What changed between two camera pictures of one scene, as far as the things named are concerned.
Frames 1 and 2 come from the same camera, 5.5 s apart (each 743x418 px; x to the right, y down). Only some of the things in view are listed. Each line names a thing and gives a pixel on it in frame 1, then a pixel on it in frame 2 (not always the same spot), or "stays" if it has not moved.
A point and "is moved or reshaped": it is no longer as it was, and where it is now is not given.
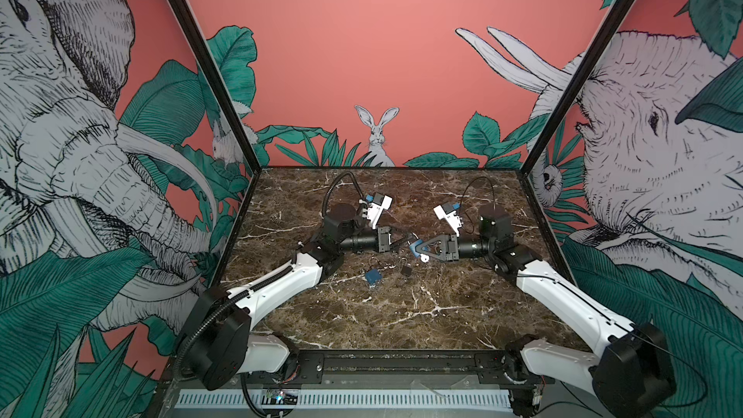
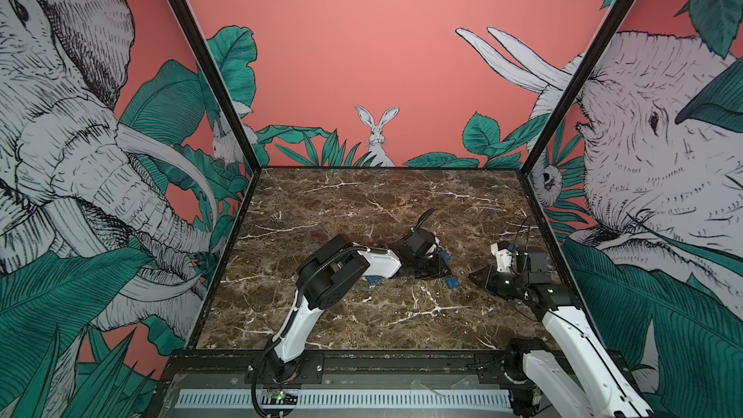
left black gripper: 410,239 -> 438,272
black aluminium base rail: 320,370 stays
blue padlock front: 413,248 is moved or reshaped
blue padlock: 373,275 stays
